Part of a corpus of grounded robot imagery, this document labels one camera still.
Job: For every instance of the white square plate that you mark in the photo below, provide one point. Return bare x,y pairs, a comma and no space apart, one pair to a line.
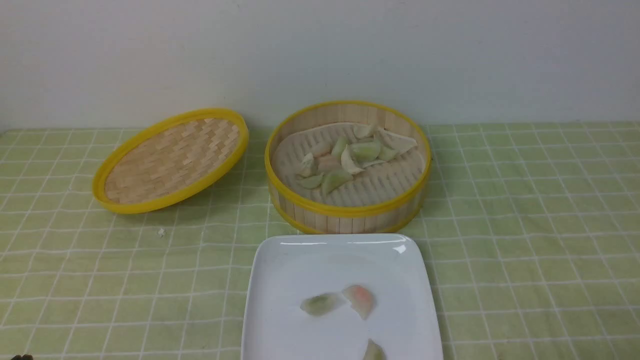
290,268

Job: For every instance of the green dumpling on plate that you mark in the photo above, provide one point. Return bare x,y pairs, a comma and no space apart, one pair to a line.
322,304

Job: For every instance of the pink dumpling on plate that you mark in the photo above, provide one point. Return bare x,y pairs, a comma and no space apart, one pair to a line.
361,299

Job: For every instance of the pale dumpling at plate edge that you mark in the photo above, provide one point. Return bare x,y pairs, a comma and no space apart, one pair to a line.
374,351

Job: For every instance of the small green dumpling left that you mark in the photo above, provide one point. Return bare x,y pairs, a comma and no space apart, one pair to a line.
311,182

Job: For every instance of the green dumpling front steamer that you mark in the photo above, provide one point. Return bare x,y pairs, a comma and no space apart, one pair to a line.
334,179

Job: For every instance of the pink dumpling in steamer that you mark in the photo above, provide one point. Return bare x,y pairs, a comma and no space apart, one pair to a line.
328,163

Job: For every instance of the bamboo steamer basket yellow rim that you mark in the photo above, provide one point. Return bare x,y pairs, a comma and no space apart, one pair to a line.
318,218

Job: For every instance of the white dumpling centre steamer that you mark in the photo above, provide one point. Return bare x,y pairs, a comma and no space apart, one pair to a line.
348,163

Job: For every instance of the large green dumpling centre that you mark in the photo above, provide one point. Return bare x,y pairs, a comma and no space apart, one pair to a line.
364,152

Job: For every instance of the pale dumpling top steamer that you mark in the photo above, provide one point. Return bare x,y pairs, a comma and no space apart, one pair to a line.
362,131

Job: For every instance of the large pale dumpling right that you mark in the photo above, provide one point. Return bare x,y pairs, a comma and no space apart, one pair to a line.
393,145

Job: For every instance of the bamboo steamer lid yellow rim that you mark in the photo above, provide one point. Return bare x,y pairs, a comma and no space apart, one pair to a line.
171,161

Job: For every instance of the green checkered tablecloth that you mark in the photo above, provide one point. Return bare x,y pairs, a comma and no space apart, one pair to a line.
530,235

